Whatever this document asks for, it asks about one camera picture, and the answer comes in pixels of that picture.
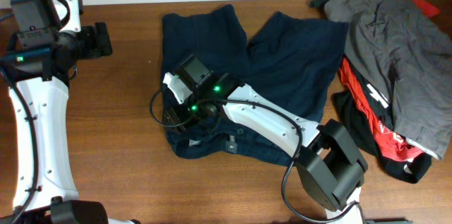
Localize navy blue shorts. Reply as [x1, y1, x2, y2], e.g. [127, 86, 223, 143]
[162, 5, 349, 166]

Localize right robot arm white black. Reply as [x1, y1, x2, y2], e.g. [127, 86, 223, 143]
[162, 55, 369, 224]

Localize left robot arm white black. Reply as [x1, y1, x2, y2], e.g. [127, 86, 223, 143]
[1, 0, 115, 224]

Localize red and black garment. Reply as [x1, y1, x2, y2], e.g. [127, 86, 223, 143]
[332, 0, 442, 184]

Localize grey shorts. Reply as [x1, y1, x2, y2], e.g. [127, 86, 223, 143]
[324, 0, 451, 160]

